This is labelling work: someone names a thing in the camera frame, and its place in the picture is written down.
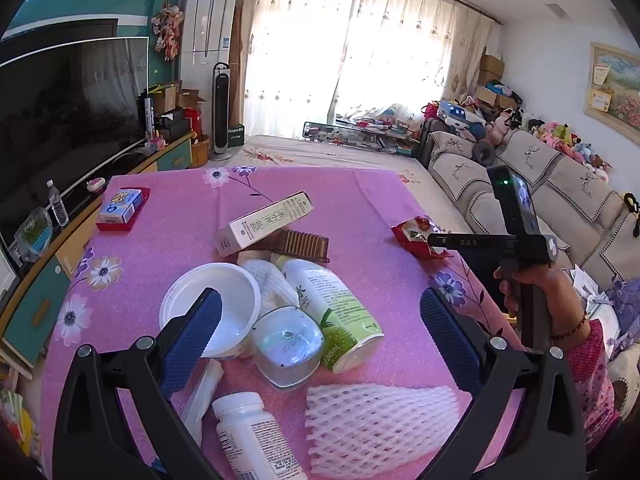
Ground teal yellow tv cabinet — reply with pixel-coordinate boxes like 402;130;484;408
0;132;196;381

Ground clear glass jar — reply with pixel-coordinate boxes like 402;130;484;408
251;306;326;391

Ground green white drink bottle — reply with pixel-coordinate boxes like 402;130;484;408
275;255;385;374

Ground clear water bottle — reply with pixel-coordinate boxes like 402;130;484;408
46;180;70;227

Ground white plastic bowl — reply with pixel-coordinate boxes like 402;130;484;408
159;262;262;359

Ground beaded bracelet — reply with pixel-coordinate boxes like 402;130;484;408
550;312;590;342

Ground red snack packet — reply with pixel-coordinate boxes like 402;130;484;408
390;215;451;260

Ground white pill bottle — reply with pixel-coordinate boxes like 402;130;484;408
212;391;308;480

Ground green filled plastic bag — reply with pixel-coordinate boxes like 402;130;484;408
14;207;54;262

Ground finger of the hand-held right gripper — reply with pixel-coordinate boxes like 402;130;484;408
427;231;518;261

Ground pile of colourful packets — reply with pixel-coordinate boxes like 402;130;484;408
0;390;36;461

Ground stack of cardboard boxes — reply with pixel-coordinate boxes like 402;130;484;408
475;52;518;111

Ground sheer embroidered curtain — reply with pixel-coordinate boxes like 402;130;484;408
235;0;496;136

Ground white foam fruit net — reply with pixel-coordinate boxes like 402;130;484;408
305;383;473;479

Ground white standing air conditioner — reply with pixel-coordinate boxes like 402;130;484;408
179;0;238;156

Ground cluttered glass coffee table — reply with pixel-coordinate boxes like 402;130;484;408
302;115;421;158

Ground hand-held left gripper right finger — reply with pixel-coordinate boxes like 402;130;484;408
419;287;588;480

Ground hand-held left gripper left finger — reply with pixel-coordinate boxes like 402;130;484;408
52;287;223;480

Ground brown comb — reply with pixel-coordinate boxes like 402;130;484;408
270;229;331;265

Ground tall black white box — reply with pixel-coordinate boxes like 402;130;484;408
143;91;160;143

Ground small blue box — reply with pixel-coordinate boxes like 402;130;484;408
98;188;144;224

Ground person's right hand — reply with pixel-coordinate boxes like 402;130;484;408
494;262;591;346

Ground black tower fan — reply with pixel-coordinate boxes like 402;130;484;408
209;61;232;161

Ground beige cardboard box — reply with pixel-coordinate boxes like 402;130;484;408
216;190;315;259

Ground pink floral tablecloth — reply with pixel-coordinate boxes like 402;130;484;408
40;165;526;480

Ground clear plastic wrapper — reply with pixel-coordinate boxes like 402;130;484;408
180;358;225;448

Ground flat red box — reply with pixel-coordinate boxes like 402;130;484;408
95;186;151;232

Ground pile of plush toys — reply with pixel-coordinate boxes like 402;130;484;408
520;115;613;181

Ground open cardboard box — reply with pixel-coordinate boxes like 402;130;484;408
177;89;208;111

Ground large black television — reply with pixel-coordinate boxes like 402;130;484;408
0;37;150;256

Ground framed landscape painting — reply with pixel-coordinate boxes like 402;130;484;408
584;42;640;133

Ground pink artificial flowers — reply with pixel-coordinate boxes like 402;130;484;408
151;0;185;61

